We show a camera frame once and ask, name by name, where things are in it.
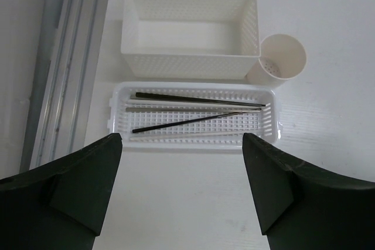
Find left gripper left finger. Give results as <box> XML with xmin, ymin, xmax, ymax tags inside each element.
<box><xmin>1</xmin><ymin>133</ymin><xmax>122</xmax><ymax>249</ymax></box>

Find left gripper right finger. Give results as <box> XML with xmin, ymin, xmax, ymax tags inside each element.
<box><xmin>242</xmin><ymin>133</ymin><xmax>374</xmax><ymax>249</ymax></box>

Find white chopstick long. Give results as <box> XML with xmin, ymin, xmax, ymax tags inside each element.
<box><xmin>130</xmin><ymin>131</ymin><xmax>244</xmax><ymax>141</ymax></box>

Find silver metal chopstick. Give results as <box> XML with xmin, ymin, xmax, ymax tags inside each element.
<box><xmin>125</xmin><ymin>107</ymin><xmax>261</xmax><ymax>113</ymax></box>

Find black thin chopstick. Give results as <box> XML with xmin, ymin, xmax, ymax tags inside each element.
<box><xmin>132</xmin><ymin>112</ymin><xmax>245</xmax><ymax>133</ymax></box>

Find white perforated flat tray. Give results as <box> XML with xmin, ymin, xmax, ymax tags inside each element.
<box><xmin>107</xmin><ymin>81</ymin><xmax>282</xmax><ymax>150</ymax></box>

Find cream cylindrical cup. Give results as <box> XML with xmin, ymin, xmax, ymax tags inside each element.
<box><xmin>246</xmin><ymin>34</ymin><xmax>307</xmax><ymax>88</ymax></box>

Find white perforated square box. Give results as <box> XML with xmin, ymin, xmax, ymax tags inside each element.
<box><xmin>121</xmin><ymin>0</ymin><xmax>261</xmax><ymax>80</ymax></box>

